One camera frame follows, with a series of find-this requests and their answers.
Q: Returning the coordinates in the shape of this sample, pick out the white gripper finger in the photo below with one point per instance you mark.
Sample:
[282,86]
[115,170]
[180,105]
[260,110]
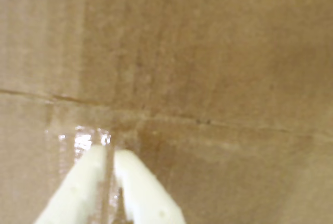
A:
[145,195]
[78,190]

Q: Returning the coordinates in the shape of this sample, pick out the brown cardboard sheet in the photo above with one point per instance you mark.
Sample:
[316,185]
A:
[208,65]

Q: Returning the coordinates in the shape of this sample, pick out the clear packing tape strip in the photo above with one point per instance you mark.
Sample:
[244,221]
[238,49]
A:
[80,140]

